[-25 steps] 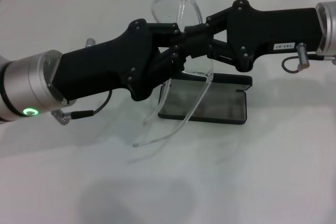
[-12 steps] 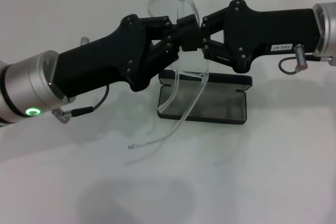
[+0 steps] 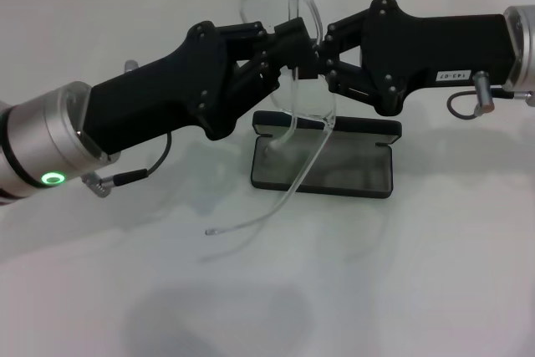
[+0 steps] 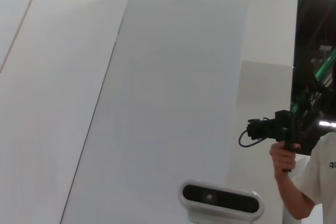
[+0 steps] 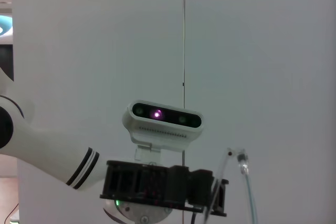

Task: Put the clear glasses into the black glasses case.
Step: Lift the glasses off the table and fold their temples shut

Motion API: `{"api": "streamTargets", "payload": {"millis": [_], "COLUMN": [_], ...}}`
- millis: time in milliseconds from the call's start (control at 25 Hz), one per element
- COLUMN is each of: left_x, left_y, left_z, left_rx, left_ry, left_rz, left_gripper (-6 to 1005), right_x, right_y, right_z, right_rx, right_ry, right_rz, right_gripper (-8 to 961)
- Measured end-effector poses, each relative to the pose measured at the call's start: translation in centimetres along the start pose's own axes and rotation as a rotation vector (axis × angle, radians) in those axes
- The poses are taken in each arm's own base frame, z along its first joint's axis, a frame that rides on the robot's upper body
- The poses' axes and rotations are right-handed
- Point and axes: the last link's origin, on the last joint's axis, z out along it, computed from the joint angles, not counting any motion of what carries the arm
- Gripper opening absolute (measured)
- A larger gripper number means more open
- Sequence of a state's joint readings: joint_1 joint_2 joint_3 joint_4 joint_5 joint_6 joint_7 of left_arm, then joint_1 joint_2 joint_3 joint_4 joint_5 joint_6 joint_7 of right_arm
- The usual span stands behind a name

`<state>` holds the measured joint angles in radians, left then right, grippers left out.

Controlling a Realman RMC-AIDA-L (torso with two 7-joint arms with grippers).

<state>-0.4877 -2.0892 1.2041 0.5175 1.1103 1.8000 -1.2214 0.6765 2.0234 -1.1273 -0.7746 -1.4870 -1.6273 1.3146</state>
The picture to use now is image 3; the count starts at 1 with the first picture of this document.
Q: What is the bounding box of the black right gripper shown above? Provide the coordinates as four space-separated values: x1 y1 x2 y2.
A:
312 0 519 119

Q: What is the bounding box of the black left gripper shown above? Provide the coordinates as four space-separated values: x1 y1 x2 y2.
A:
81 21 240 156

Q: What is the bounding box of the black glasses case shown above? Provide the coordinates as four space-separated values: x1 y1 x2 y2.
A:
249 110 404 200

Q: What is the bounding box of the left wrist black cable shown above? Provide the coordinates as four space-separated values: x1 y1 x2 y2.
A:
82 130 173 198

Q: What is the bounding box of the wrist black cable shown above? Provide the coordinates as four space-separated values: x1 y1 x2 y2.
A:
82 130 173 198
446 85 535 119

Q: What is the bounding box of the right wrist silver post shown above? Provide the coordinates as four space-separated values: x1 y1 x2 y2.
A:
474 71 496 117

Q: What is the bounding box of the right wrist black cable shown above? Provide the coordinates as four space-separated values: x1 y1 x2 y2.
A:
446 85 535 119

